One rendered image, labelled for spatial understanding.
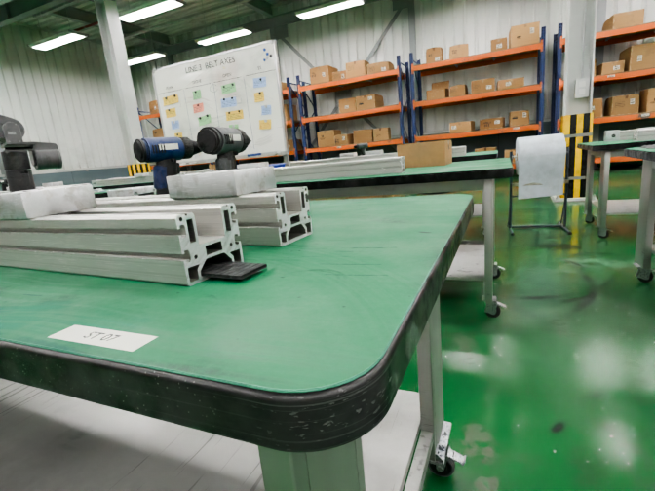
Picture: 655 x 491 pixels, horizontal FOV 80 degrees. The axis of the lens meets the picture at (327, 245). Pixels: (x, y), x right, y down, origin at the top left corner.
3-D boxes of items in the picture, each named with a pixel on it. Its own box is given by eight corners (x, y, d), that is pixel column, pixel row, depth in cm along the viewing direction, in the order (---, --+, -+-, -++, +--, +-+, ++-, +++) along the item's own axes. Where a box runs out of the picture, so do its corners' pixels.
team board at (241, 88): (172, 254, 434) (134, 66, 390) (202, 244, 478) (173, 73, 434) (288, 257, 372) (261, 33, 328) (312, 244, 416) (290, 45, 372)
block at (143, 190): (106, 224, 114) (98, 191, 111) (137, 217, 124) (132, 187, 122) (132, 223, 110) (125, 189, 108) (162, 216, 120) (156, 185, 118)
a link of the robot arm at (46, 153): (-5, 127, 103) (1, 121, 97) (47, 127, 111) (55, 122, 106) (7, 172, 105) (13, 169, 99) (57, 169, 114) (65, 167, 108)
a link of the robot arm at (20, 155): (-4, 147, 102) (1, 147, 98) (28, 146, 107) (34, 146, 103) (3, 173, 104) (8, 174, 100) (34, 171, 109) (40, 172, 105)
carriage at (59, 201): (-16, 235, 68) (-27, 196, 66) (53, 222, 77) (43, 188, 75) (31, 236, 60) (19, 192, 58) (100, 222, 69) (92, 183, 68)
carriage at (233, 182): (173, 213, 72) (165, 176, 70) (215, 204, 81) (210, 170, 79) (239, 212, 64) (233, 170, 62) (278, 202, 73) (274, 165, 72)
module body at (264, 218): (26, 238, 101) (18, 206, 99) (66, 230, 109) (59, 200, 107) (281, 246, 62) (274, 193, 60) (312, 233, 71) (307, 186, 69)
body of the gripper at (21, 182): (52, 195, 109) (46, 168, 107) (10, 201, 100) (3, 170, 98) (37, 194, 111) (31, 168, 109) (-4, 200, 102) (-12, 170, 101)
